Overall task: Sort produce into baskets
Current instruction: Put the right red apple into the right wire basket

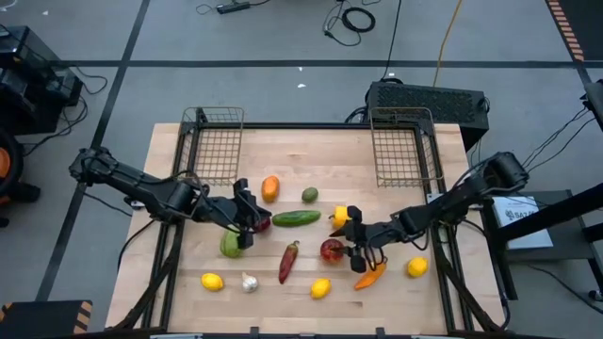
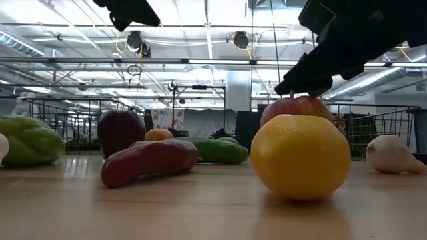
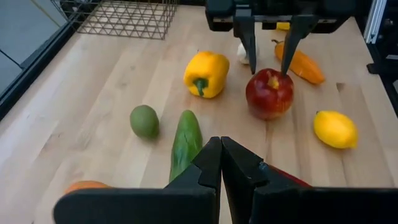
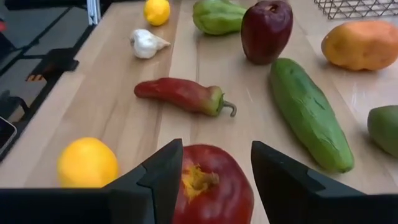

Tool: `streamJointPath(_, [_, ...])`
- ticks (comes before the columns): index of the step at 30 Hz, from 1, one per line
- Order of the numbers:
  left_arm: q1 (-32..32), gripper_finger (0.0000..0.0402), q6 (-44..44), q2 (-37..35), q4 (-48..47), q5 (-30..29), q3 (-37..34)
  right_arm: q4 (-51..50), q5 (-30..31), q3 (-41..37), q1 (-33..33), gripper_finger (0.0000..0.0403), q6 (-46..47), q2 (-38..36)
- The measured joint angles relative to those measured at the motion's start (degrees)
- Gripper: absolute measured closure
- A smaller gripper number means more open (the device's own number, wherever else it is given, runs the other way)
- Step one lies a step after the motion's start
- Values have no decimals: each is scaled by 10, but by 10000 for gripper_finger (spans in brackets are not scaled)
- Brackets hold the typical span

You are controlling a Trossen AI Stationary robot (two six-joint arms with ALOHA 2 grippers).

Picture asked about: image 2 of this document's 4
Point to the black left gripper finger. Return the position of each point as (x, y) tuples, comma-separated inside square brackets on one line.
[(119, 21), (143, 15)]

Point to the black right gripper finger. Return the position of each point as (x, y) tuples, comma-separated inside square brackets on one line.
[(352, 73), (310, 76)]

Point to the yellow lemon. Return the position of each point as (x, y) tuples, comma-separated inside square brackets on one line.
[(300, 156)]

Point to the green oval fruit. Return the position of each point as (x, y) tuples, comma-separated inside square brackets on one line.
[(228, 140)]

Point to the dark red apple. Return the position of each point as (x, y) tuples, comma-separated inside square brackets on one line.
[(120, 130)]

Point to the green cucumber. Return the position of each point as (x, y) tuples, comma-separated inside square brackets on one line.
[(220, 151)]

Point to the orange bell pepper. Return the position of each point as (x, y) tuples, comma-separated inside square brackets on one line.
[(159, 134)]

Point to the long red pepper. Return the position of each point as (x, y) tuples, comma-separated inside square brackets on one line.
[(150, 161)]

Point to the green chayote squash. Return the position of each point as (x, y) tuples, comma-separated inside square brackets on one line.
[(30, 140)]

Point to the small black ceiling reel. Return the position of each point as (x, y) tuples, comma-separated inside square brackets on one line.
[(145, 50)]

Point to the round black ceiling lamp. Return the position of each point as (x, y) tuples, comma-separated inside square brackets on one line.
[(269, 86), (171, 86)]

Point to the thin black vertical pole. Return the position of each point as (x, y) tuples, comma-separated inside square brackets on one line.
[(251, 50)]

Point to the white square pillar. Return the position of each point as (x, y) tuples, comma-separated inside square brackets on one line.
[(238, 90)]

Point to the black partition panel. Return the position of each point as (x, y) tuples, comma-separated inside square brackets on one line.
[(247, 130)]

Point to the grey cabinet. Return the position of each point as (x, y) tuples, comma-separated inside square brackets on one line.
[(421, 133)]

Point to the floral cloth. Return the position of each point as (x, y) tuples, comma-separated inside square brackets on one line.
[(166, 118)]

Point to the white cloth sheet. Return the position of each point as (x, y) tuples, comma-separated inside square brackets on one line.
[(207, 121)]

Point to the white mannequin figure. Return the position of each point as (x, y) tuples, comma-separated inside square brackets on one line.
[(21, 105)]

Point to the silver air duct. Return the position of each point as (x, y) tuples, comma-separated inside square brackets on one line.
[(367, 83), (16, 43)]

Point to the long ceiling light rail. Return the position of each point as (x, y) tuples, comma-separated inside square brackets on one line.
[(150, 61)]

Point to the black metal rack frame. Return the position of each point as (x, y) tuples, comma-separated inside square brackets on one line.
[(199, 87)]

